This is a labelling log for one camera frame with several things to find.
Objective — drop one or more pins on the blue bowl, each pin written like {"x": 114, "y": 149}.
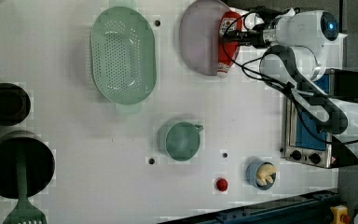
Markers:
{"x": 251, "y": 174}

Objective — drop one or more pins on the yellow plush banana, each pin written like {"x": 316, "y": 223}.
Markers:
{"x": 264, "y": 174}

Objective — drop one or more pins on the silver toaster oven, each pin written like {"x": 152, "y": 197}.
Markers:
{"x": 304, "y": 143}

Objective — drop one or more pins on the green plastic cup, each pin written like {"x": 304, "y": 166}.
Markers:
{"x": 180, "y": 140}

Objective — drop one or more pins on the red plush ketchup bottle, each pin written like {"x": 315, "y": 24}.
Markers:
{"x": 227, "y": 51}

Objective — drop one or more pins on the yellow red emergency button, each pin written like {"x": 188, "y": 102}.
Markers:
{"x": 341, "y": 215}

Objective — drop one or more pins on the large black pot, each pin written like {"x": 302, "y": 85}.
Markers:
{"x": 39, "y": 163}

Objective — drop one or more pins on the green perforated colander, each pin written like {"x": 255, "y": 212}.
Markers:
{"x": 123, "y": 58}

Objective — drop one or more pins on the blue metal frame rail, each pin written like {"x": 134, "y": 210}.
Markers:
{"x": 310, "y": 208}

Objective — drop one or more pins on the green slotted spatula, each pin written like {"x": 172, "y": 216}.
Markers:
{"x": 24, "y": 211}

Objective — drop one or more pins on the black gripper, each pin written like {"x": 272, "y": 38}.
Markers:
{"x": 255, "y": 22}

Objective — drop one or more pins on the grey round plate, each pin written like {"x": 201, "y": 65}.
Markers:
{"x": 198, "y": 35}

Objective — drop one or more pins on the small red tomato toy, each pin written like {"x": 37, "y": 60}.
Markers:
{"x": 221, "y": 184}

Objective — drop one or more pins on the small black pot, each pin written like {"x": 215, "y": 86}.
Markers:
{"x": 15, "y": 104}

